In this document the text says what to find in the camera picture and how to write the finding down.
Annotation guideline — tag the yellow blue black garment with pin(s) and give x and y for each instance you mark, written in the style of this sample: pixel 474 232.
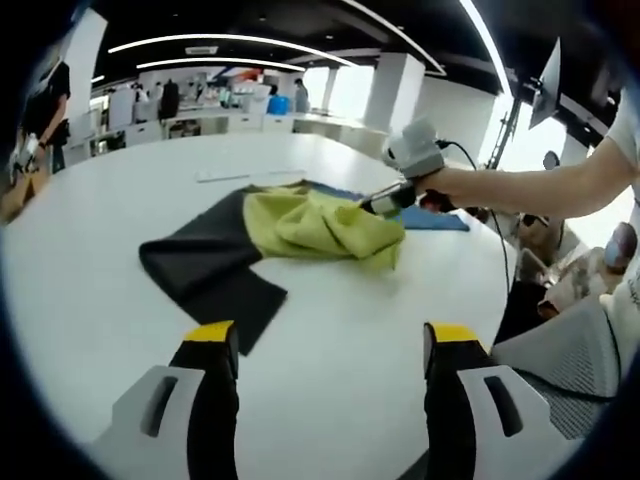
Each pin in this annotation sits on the yellow blue black garment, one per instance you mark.
pixel 310 230

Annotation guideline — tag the brown cardboard box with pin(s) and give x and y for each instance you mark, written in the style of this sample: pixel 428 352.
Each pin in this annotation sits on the brown cardboard box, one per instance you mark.
pixel 22 195

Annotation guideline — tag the white box appliance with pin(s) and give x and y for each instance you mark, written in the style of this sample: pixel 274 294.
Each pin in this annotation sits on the white box appliance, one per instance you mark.
pixel 121 107

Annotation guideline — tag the long white counter cabinets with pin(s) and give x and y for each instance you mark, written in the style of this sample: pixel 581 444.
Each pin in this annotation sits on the long white counter cabinets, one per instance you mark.
pixel 240 122

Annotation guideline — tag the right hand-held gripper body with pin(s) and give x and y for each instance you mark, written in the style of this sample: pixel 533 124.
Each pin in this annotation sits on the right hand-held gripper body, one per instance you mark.
pixel 417 155

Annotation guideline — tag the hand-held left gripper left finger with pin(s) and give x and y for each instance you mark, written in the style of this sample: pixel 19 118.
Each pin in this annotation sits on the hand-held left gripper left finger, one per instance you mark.
pixel 210 400

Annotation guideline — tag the white square column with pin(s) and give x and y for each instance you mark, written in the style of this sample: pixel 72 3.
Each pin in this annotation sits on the white square column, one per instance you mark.
pixel 395 90
pixel 82 65

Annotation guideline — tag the person's white printed shirt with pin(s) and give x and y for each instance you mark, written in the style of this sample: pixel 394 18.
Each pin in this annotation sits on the person's white printed shirt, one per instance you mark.
pixel 627 135

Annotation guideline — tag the grey mesh office chair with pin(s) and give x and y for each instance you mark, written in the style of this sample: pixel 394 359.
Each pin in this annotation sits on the grey mesh office chair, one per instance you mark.
pixel 565 360

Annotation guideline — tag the white template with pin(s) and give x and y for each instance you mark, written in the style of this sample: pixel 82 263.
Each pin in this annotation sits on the white template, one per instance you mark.
pixel 225 175

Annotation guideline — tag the curved ceiling light strip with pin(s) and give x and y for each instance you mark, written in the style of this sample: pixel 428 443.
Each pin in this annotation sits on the curved ceiling light strip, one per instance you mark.
pixel 220 60
pixel 225 36

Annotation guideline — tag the unlit curved ceiling track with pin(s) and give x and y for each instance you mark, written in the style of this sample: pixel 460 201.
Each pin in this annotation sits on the unlit curved ceiling track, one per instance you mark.
pixel 400 34

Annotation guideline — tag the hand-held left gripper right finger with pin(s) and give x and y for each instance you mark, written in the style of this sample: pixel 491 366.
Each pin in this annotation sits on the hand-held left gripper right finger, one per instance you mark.
pixel 445 410

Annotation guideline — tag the person's right hand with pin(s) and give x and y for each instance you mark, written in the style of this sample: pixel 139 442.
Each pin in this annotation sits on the person's right hand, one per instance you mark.
pixel 447 187

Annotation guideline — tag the ceiling air vent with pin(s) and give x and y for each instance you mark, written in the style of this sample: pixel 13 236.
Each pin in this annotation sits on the ceiling air vent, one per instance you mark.
pixel 201 50

